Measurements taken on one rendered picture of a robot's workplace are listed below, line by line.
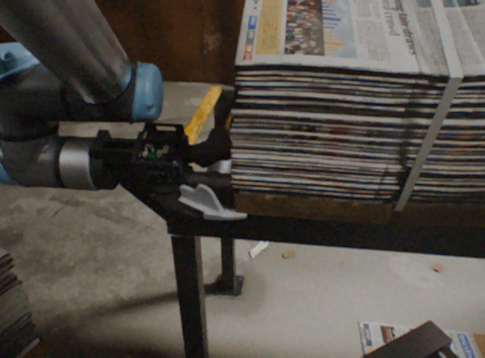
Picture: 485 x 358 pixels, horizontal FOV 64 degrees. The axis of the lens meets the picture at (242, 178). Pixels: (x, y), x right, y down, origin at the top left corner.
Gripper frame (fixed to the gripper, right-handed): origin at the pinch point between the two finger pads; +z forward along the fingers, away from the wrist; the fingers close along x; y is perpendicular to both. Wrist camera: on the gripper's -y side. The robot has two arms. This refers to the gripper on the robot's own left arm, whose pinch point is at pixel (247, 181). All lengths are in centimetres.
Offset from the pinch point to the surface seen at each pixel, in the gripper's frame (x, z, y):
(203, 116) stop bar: 34.4, -14.6, -20.2
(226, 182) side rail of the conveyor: 9.4, -5.1, -12.7
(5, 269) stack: -14.2, -30.5, -3.4
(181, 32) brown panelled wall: 292, -95, -156
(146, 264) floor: 36, -50, -109
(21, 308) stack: -16.6, -30.9, -10.8
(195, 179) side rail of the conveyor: 9.8, -11.0, -12.9
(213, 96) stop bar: 48, -15, -25
